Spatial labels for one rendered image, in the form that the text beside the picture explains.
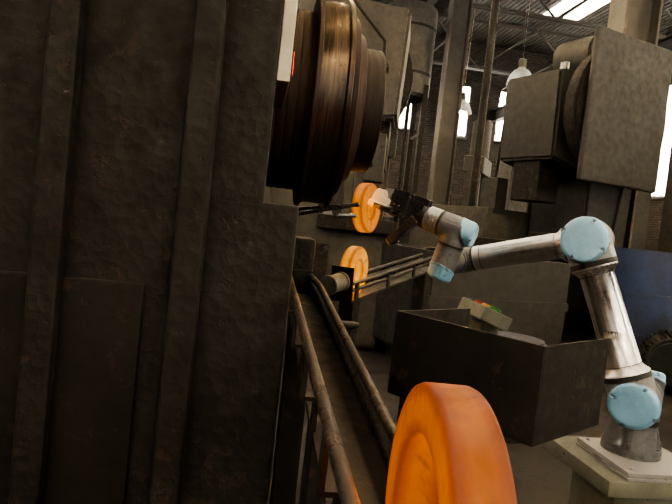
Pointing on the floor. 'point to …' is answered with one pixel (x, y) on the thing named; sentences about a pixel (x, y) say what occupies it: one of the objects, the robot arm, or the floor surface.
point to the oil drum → (646, 290)
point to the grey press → (583, 142)
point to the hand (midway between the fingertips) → (367, 201)
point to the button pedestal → (485, 317)
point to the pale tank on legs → (421, 45)
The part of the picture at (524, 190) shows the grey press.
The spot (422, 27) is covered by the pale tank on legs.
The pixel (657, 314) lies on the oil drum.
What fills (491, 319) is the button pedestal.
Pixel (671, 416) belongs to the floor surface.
